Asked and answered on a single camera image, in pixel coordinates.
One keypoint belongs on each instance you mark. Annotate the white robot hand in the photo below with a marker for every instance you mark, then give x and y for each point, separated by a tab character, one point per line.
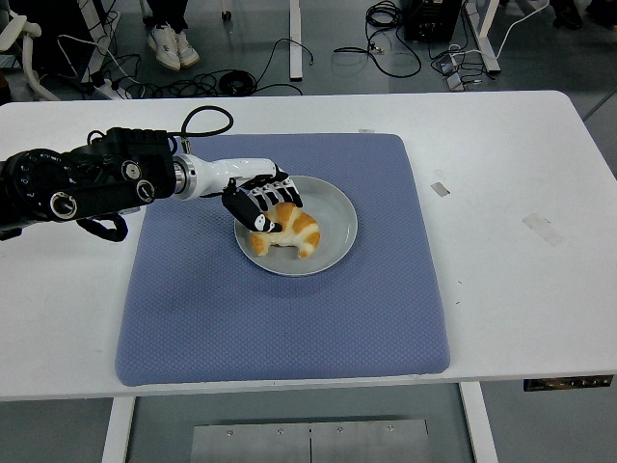
226	171

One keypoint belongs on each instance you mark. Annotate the golden croissant bread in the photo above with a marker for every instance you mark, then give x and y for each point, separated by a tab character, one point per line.
303	231

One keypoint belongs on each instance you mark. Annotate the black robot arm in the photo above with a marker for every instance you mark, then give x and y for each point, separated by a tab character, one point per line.
96	173

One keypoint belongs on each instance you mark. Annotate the grey round plate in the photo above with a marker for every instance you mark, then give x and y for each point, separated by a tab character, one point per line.
332	226

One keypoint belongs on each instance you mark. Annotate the person's white shoe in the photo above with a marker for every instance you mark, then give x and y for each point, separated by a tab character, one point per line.
188	50
164	46

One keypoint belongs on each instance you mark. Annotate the white power strip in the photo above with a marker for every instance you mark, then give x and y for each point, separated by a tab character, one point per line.
110	90

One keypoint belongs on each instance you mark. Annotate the white desk leg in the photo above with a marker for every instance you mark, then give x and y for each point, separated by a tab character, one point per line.
295	38
486	38

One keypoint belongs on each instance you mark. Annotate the blue quilted mat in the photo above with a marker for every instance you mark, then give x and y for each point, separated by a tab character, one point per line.
241	328

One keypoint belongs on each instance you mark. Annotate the person's legs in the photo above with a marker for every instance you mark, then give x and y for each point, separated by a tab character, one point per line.
166	12

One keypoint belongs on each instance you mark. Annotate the silver tape piece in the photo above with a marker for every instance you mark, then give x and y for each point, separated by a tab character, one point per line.
440	189

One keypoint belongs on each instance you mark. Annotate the grey power adapter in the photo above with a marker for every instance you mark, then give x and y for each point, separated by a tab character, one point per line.
443	63
455	83

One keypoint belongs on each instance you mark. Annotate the black equipment box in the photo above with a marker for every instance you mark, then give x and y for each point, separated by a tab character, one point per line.
429	19

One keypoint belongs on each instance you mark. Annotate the white office chair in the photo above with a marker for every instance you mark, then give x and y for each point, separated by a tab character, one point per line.
14	31

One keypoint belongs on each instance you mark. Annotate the white table leg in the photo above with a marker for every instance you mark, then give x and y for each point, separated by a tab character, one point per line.
478	424
117	429

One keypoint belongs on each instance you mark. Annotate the grey metal plate with screws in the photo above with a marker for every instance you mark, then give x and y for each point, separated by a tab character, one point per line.
308	443

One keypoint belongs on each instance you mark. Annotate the clear tape piece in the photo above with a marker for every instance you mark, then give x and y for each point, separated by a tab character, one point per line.
542	228

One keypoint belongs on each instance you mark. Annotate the person's dark shoe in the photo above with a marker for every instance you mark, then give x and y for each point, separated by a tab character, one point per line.
568	17

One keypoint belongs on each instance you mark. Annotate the black table control panel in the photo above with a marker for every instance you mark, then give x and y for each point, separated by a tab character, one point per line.
569	383

